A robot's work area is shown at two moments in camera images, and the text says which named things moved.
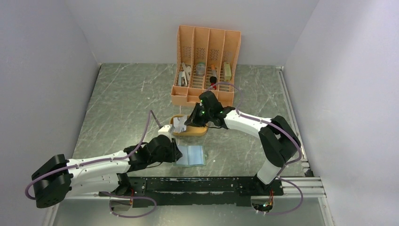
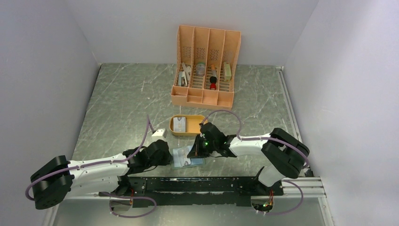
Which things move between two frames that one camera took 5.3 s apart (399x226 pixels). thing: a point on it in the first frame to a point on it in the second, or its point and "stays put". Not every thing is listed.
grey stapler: [182, 79] stays put
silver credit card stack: [179, 124] stays put
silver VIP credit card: [179, 124] to [180, 157]
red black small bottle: [213, 78] stays put
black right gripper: [193, 120] to [196, 151]
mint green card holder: [193, 156] stays put
